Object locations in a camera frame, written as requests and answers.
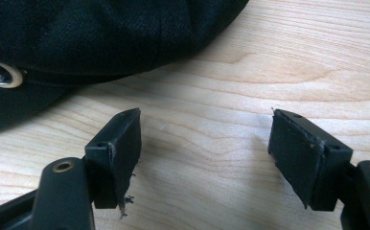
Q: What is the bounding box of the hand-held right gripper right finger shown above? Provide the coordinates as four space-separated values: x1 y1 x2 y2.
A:
267 107 355 212

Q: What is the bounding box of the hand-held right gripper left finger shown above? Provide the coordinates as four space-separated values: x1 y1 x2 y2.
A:
84 107 142 220

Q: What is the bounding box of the black cap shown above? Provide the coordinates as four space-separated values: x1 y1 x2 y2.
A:
0 0 250 137

